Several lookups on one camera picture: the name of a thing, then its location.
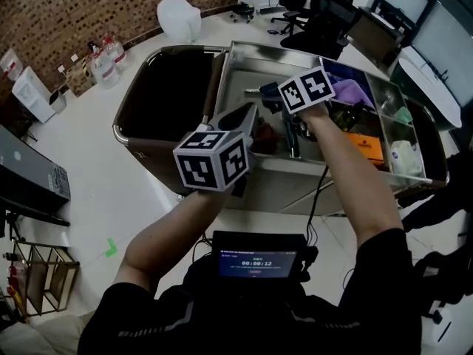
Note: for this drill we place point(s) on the white soft packet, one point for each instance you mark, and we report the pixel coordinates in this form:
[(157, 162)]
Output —
[(404, 159)]

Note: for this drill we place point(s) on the dark red pouch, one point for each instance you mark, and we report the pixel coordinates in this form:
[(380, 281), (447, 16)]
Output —
[(266, 135)]

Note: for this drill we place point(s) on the green soft packet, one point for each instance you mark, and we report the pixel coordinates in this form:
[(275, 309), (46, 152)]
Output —
[(403, 116)]

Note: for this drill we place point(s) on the wooden three-tier trolley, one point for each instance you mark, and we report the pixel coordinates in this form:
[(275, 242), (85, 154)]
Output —
[(37, 283)]

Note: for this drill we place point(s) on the purple cloth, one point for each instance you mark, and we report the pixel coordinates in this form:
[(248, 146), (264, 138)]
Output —
[(351, 91)]

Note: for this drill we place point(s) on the white waste bin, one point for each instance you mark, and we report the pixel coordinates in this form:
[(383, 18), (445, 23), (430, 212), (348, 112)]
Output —
[(58, 102)]

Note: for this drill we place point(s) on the dark pump bottle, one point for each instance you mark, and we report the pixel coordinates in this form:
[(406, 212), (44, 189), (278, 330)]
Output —
[(347, 117)]

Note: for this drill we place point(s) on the person's left forearm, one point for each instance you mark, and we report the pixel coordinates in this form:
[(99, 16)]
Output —
[(166, 235)]

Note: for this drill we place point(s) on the person's black shirt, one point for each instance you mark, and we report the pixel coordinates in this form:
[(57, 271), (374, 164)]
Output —
[(240, 320)]

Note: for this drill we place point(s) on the orange flat box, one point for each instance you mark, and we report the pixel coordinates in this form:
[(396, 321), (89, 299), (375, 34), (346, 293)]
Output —
[(369, 146)]

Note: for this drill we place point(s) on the black chest-mounted screen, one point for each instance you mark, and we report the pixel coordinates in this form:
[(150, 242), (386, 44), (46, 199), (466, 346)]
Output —
[(258, 263)]

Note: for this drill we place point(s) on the tall black cabinet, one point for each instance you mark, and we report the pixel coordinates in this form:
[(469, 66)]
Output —
[(26, 176)]

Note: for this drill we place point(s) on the black wheeled stool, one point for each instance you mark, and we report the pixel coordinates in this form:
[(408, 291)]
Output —
[(244, 9)]

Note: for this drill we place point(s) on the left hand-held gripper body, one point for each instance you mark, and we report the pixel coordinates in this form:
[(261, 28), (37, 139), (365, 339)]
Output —
[(207, 161)]

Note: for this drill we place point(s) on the clear water jug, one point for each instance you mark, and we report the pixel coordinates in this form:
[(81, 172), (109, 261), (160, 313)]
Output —
[(105, 72), (118, 52)]

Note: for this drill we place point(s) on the cardboard box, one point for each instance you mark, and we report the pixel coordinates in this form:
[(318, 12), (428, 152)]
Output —
[(77, 80)]

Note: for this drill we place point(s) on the person's right forearm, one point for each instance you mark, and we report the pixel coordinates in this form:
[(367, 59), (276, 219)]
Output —
[(347, 176)]

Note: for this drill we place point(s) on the clear plastic cup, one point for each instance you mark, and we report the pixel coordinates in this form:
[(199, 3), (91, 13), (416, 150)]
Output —
[(388, 107)]

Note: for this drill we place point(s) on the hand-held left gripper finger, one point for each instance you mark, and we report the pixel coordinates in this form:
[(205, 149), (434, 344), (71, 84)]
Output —
[(252, 122), (216, 120)]

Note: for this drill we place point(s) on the brown desk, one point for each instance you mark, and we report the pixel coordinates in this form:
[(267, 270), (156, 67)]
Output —
[(373, 35)]

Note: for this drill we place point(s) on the black-framed glass partition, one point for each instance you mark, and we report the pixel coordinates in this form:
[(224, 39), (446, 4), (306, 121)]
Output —
[(439, 39)]

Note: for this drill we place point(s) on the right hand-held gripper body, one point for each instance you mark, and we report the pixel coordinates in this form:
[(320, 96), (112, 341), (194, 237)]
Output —
[(306, 89)]

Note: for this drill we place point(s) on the brown steel housekeeping cart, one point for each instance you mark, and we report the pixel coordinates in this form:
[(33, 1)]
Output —
[(166, 87)]

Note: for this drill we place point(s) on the white table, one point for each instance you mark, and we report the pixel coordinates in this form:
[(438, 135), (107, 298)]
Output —
[(432, 87)]

